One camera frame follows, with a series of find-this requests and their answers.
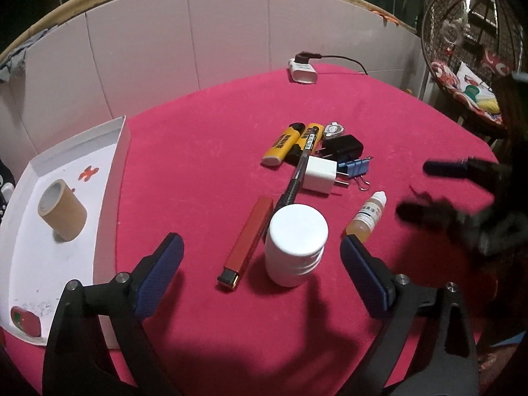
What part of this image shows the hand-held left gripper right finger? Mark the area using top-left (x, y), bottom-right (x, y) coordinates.
top-left (340, 234), bottom-right (481, 396)

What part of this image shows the white plastic jar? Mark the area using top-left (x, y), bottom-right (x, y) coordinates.
top-left (264, 204), bottom-right (329, 288)

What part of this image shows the small orange object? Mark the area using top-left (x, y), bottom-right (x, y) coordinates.
top-left (369, 8), bottom-right (399, 23)

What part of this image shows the small red object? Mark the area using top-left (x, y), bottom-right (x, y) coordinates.
top-left (9, 306), bottom-right (42, 336)

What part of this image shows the white cardboard tray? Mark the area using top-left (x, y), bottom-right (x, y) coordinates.
top-left (0, 115), bottom-right (132, 349)

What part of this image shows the black pen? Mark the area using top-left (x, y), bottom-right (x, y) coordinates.
top-left (273, 126), bottom-right (324, 215)

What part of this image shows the black charging cable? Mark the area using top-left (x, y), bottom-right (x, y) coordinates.
top-left (296, 50), bottom-right (369, 76)

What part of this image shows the black power adapter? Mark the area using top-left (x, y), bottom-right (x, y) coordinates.
top-left (322, 134), bottom-right (364, 163)

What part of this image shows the red rectangular lighter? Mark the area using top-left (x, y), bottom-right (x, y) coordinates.
top-left (217, 196), bottom-right (274, 290)

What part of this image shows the slim yellow marker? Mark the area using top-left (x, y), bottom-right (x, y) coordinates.
top-left (287, 122), bottom-right (325, 165)

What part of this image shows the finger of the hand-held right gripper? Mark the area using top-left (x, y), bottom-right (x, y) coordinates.
top-left (423, 157), bottom-right (491, 180)
top-left (396, 197), bottom-right (469, 234)

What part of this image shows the yellow lighter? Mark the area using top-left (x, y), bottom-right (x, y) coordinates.
top-left (261, 122), bottom-right (306, 168)

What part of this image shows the grey cloth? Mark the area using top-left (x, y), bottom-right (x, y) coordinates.
top-left (0, 25), bottom-right (58, 83)

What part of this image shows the wicker hanging chair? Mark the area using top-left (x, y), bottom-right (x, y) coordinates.
top-left (421, 0), bottom-right (528, 133)

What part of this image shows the printed white red cushion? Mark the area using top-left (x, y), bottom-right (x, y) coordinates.
top-left (429, 60), bottom-right (508, 124)

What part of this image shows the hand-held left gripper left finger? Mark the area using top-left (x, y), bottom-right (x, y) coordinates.
top-left (42, 233), bottom-right (184, 396)

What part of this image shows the red patterned cushion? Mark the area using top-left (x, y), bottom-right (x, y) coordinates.
top-left (480, 47), bottom-right (516, 77)

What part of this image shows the small dropper bottle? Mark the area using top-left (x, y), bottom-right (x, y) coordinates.
top-left (344, 191), bottom-right (388, 243)

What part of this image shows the white power adapter cube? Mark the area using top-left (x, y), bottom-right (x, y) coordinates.
top-left (302, 156), bottom-right (350, 195)

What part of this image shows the brown tape roll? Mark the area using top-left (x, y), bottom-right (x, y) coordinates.
top-left (37, 179), bottom-right (88, 241)

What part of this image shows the blue binder clip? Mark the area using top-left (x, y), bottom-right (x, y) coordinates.
top-left (337, 155), bottom-right (374, 191)

